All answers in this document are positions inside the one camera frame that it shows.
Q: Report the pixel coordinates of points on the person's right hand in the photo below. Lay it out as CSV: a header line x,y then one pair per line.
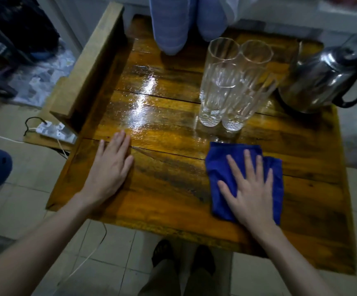
x,y
251,198

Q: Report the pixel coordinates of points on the person's left hand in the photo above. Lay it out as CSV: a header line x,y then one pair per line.
x,y
109,175

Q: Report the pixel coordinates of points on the person's left thumb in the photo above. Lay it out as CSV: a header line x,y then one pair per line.
x,y
128,167

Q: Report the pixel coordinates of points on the person's left middle finger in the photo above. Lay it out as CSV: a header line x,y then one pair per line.
x,y
118,142

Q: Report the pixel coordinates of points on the person's right little finger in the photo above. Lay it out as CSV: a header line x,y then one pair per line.
x,y
269,181

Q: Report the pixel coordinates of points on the person's left little finger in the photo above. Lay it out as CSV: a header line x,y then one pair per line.
x,y
100,150

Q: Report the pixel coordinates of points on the person's right middle finger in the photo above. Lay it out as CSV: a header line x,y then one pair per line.
x,y
250,164

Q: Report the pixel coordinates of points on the person's right thumb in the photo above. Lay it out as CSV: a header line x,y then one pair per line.
x,y
227,191

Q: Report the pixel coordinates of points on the blue microfibre cloth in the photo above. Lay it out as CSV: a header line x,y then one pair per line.
x,y
217,169

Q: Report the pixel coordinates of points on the person's left forearm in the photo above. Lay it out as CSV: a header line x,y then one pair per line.
x,y
39,249

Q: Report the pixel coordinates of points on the person's right forearm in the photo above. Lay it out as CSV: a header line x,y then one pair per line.
x,y
286,262

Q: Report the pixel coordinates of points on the white power strip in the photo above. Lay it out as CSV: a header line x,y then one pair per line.
x,y
56,131

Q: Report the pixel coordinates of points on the tall clear drinking glass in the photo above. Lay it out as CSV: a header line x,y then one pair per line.
x,y
257,57
221,55
238,110
210,101

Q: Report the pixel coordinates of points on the person's black right shoe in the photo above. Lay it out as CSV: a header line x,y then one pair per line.
x,y
202,258

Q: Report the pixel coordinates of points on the person's black shoe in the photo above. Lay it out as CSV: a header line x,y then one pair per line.
x,y
202,258
162,252

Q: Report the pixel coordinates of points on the wooden bench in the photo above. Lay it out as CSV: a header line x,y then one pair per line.
x,y
85,64

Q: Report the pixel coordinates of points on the person's black left shoe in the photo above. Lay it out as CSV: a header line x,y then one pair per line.
x,y
162,252

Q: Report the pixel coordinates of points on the patterned grey floor mat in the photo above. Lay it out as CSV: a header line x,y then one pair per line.
x,y
42,77

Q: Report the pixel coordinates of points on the person's right leg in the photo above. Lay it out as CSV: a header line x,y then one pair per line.
x,y
203,283

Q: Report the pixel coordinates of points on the stainless steel electric kettle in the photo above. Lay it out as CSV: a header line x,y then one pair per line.
x,y
315,78

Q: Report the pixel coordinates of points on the person's left leg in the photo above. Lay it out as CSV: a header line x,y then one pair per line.
x,y
161,280

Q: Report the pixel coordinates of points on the black bag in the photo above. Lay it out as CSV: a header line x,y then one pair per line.
x,y
21,24

